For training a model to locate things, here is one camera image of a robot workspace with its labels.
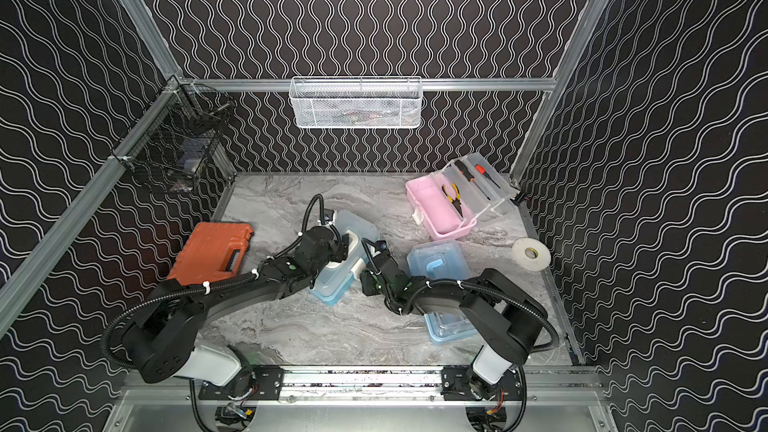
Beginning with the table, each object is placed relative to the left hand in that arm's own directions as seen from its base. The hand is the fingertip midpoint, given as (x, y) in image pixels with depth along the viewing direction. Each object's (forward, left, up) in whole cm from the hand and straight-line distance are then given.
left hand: (338, 232), depth 87 cm
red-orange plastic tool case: (-4, +39, -8) cm, 40 cm away
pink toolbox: (+20, -31, -13) cm, 40 cm away
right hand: (-8, -9, -10) cm, 15 cm away
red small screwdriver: (+30, -47, -1) cm, 56 cm away
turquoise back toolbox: (-13, -2, -2) cm, 13 cm away
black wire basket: (+21, +54, +13) cm, 59 cm away
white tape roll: (+5, -62, -12) cm, 63 cm away
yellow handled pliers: (+19, -37, -5) cm, 42 cm away
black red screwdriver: (+30, -39, 0) cm, 49 cm away
